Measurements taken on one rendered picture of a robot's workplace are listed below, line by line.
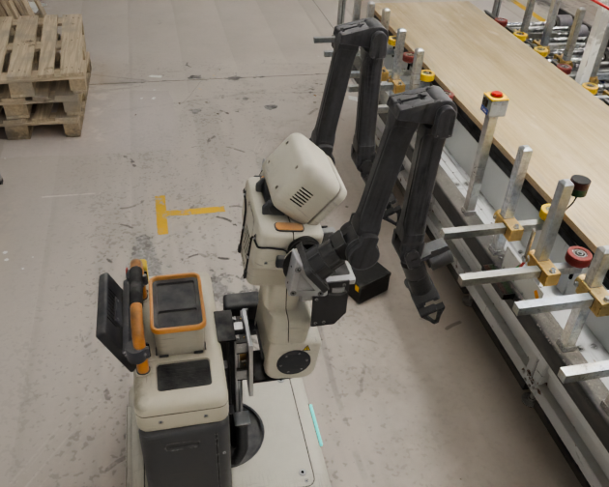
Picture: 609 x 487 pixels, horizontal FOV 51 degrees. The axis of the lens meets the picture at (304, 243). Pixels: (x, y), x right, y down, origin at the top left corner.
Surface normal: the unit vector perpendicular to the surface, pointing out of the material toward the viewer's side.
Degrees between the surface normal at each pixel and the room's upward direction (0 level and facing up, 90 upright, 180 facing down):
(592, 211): 0
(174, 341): 92
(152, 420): 90
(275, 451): 0
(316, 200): 90
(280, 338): 90
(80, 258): 0
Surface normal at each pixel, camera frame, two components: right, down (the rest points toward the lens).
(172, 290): 0.04, -0.79
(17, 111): 0.23, 0.60
